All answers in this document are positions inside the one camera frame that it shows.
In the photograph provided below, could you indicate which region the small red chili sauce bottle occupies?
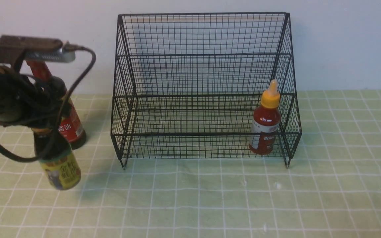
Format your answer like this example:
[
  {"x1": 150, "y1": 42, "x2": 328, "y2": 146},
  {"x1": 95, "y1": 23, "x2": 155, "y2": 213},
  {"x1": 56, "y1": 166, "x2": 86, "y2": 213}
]
[{"x1": 248, "y1": 79, "x2": 281, "y2": 155}]

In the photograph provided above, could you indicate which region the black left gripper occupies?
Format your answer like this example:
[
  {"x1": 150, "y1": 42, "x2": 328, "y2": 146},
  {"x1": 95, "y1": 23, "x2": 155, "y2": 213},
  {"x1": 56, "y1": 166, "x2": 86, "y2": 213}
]
[{"x1": 0, "y1": 50, "x2": 65, "y2": 128}]

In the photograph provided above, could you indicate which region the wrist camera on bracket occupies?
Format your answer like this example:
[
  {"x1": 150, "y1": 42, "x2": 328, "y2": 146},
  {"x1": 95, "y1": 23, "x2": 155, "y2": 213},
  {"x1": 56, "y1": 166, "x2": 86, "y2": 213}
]
[{"x1": 0, "y1": 35, "x2": 76, "y2": 64}]

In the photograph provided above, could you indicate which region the black wire mesh shelf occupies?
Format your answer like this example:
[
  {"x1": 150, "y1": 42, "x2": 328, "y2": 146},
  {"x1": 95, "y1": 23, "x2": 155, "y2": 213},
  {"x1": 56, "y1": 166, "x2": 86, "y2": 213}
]
[{"x1": 110, "y1": 12, "x2": 302, "y2": 168}]

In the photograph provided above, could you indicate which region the tall soy sauce bottle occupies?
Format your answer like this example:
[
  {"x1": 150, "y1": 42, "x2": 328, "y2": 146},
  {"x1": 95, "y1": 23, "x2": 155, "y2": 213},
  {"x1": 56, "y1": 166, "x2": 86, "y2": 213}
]
[{"x1": 26, "y1": 60, "x2": 87, "y2": 150}]

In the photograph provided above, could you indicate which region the small dark vinegar bottle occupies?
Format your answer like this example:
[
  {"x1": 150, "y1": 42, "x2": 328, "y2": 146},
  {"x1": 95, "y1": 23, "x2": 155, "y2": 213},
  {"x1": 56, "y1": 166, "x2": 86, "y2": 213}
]
[{"x1": 38, "y1": 132, "x2": 82, "y2": 191}]

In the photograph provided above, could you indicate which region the green checkered tablecloth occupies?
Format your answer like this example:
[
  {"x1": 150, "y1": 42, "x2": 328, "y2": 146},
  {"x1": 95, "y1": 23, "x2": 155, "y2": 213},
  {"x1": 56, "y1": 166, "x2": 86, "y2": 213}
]
[{"x1": 0, "y1": 90, "x2": 381, "y2": 238}]

